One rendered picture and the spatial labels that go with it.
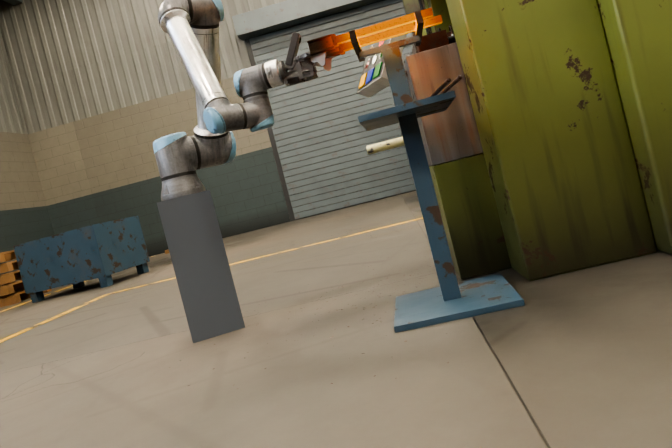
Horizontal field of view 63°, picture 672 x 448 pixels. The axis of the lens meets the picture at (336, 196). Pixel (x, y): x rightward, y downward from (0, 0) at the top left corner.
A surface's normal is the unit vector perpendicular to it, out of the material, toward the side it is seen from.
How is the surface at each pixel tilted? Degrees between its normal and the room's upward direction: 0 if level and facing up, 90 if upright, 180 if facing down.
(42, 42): 90
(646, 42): 90
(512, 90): 90
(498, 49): 90
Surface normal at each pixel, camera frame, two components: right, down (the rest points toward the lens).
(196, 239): 0.24, -0.04
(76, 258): -0.29, 0.10
